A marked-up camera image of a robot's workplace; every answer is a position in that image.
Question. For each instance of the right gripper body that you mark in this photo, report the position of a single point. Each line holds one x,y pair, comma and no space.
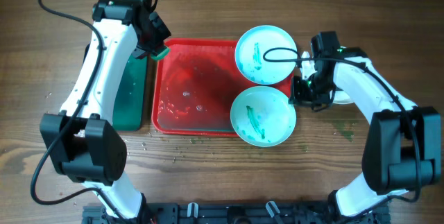
313,90

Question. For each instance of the light blue plate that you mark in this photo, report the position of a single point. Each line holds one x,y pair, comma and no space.
265,54
262,116

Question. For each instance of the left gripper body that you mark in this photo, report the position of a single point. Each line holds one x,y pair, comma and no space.
157,32

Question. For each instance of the white plate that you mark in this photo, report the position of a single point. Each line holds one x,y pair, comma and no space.
340,97

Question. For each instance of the green cleaning sponge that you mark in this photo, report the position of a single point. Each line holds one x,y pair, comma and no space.
159,53

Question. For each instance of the black tray with green water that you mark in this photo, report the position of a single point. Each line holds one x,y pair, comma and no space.
117,93

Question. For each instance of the red plastic tray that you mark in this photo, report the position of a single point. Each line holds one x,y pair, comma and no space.
195,86

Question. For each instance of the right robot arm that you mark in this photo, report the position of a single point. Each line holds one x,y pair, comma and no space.
403,146

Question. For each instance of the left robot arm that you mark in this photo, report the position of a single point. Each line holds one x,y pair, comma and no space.
80,140

